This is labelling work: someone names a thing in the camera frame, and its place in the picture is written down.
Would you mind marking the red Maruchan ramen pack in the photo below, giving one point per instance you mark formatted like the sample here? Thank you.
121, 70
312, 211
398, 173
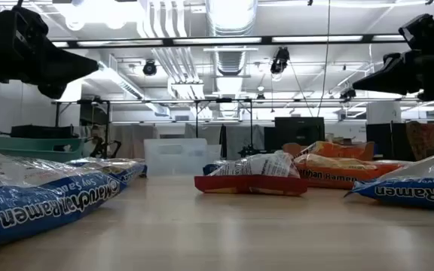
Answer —
251, 184

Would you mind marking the black background rig frame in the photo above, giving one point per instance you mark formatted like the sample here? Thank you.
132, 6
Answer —
217, 100

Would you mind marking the black case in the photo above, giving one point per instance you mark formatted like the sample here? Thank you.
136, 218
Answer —
43, 131

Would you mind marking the black overhead camera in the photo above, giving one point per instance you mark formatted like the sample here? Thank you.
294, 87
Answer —
280, 60

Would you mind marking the round black ceiling fixture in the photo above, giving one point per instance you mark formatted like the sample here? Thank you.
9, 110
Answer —
149, 68

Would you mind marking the large black monitor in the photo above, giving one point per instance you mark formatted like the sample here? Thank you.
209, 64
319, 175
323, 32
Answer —
300, 133

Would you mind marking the silver ventilation duct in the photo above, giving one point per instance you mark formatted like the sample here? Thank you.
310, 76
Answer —
232, 60

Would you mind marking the clear plastic bin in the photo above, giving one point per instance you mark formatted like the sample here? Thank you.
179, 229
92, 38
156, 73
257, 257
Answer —
175, 158

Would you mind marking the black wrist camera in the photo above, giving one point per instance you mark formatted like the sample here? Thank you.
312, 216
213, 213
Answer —
416, 32
21, 24

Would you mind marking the orange patterned fabric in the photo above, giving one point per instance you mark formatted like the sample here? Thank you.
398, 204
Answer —
424, 139

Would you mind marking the black cabinet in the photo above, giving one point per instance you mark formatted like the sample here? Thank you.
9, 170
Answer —
386, 141

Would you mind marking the orange plastic bin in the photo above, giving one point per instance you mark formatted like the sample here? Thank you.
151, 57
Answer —
370, 151

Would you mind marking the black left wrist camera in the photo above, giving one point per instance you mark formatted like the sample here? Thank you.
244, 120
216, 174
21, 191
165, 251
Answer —
21, 24

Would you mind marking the orange Maruchan ramen pack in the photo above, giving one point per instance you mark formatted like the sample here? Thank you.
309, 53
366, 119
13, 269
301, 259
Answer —
334, 150
337, 175

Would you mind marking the dark hanging jacket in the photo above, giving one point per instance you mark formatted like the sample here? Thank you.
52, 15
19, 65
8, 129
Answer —
223, 141

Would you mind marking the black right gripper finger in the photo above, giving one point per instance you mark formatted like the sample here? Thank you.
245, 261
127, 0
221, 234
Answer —
432, 94
388, 79

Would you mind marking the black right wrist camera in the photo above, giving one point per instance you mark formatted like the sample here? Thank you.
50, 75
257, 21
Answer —
416, 32

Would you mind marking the black overhead light bar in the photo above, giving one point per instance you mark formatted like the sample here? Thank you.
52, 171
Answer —
368, 38

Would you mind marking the green plastic bin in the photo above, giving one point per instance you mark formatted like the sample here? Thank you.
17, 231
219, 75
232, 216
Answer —
32, 150

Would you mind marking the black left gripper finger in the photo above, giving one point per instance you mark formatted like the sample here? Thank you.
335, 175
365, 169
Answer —
70, 66
53, 91

